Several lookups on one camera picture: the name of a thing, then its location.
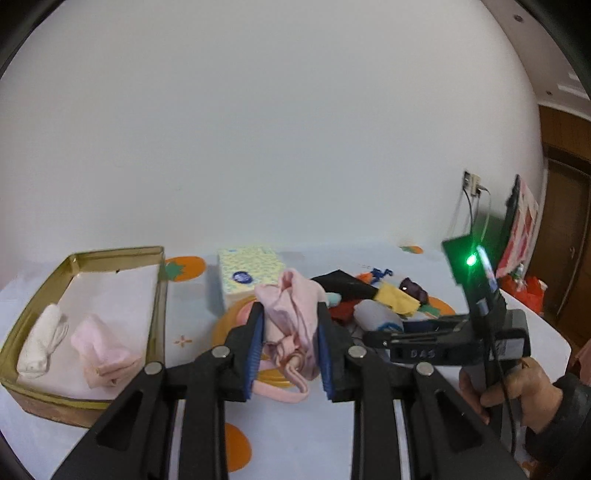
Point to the red cloth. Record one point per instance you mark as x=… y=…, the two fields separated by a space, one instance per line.
x=341 y=312

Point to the pink folded cloth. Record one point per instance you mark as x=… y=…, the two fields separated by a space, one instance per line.
x=99 y=350

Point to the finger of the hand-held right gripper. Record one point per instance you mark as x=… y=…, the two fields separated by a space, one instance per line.
x=388 y=338

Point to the yellow cloth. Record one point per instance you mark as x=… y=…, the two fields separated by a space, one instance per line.
x=395 y=297

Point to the person's right forearm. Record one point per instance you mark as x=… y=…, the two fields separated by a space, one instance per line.
x=568 y=415

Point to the gold tin box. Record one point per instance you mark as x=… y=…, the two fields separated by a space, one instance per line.
x=158 y=314

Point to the black monitor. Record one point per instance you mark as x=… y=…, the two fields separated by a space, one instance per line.
x=510 y=221

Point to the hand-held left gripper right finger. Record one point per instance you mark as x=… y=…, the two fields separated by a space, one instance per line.
x=325 y=360

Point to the small orange cloth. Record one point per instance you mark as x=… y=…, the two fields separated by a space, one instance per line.
x=364 y=277

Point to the dark wooden door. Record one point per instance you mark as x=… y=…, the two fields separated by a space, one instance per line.
x=568 y=230

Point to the red plastic bag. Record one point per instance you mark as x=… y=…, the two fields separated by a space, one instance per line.
x=533 y=291

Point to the pale blue cloth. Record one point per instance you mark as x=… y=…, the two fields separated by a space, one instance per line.
x=333 y=298

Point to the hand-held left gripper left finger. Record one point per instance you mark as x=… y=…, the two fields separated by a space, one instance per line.
x=256 y=353

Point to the white wall socket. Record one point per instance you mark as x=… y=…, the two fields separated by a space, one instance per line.
x=472 y=182

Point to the pink cloth garment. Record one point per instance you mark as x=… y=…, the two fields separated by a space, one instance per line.
x=291 y=304

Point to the red and white poster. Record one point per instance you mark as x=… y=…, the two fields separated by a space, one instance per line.
x=525 y=226

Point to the white folded cloth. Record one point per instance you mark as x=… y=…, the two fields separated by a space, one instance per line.
x=41 y=341

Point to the black cloth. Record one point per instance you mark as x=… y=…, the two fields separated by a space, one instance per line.
x=341 y=284

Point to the white knit glove blue trim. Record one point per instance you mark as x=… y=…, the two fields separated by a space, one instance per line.
x=374 y=316

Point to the yellow patterned tissue pack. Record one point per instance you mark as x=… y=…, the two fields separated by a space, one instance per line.
x=244 y=272

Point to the person's right hand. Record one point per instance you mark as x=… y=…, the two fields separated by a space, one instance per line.
x=531 y=392

